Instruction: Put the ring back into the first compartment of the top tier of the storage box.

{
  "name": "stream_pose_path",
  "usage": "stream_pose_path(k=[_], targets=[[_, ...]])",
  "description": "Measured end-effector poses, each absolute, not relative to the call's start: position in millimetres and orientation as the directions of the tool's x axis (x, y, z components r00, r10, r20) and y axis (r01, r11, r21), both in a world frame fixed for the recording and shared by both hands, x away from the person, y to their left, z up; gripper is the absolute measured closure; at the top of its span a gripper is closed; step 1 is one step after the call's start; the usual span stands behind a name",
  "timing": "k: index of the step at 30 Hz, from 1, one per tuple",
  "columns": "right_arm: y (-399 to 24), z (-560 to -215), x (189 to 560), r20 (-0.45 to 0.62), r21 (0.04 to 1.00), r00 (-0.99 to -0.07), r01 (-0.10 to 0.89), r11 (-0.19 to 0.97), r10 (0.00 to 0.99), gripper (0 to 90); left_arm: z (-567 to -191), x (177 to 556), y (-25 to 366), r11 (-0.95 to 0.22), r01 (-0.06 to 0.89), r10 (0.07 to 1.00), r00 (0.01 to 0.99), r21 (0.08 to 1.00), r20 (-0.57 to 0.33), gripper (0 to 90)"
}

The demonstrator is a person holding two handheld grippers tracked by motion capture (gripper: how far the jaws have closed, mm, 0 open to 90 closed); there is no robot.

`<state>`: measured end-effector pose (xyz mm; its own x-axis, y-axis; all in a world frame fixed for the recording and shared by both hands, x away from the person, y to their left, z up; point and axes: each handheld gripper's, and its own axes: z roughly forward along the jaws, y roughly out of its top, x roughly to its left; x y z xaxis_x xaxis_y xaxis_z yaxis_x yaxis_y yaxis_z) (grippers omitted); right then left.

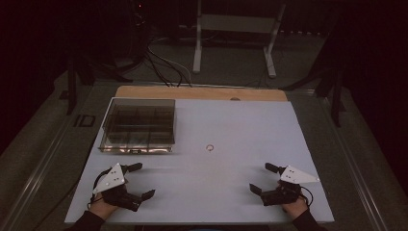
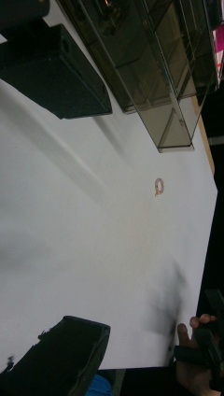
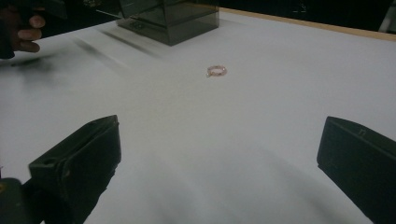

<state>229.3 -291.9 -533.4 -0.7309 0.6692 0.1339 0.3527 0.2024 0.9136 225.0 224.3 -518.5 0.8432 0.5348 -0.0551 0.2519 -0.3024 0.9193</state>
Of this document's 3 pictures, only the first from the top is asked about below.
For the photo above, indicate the white table cover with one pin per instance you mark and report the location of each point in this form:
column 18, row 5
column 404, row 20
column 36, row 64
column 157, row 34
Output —
column 224, row 179

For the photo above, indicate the clear plastic compartment box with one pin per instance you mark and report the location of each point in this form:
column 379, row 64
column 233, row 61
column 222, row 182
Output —
column 138, row 125

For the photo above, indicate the person's right hand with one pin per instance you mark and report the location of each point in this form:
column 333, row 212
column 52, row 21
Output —
column 295, row 208

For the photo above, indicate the white metal stand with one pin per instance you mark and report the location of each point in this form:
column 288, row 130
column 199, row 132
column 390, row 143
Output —
column 237, row 24

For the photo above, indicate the person's left hand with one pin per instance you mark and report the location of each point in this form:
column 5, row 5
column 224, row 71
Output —
column 101, row 208

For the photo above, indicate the black tripod stand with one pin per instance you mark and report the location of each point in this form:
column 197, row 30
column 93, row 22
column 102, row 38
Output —
column 336, row 96
column 72, row 89

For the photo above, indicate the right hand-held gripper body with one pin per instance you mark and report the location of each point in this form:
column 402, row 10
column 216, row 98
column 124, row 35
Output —
column 293, row 176

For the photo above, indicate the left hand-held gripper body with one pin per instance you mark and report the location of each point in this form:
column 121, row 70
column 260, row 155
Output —
column 112, row 181

